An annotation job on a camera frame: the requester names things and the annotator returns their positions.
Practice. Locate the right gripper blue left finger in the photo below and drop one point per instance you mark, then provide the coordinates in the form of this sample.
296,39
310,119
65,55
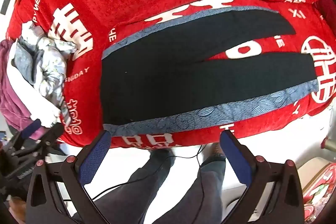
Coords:
91,156

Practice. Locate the purple cloth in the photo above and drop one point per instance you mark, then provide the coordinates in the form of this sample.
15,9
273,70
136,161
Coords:
15,112

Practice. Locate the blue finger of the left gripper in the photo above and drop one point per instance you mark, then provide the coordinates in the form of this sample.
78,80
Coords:
32,128

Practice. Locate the red patterned box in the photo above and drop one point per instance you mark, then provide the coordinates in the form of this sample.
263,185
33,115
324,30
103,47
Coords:
319,197

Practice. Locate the black pants with blue trim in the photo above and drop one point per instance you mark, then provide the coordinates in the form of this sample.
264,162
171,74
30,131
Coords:
199,71

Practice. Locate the red wedding bedspread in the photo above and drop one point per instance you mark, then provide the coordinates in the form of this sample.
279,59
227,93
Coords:
95,25

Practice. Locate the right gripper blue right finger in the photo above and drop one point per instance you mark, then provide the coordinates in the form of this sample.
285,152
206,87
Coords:
239,157

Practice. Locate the grey floral crumpled garment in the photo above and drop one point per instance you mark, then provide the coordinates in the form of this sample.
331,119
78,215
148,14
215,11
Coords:
43,61

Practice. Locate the person's legs in dark trousers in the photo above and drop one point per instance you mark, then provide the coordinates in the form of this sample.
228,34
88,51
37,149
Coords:
159,192

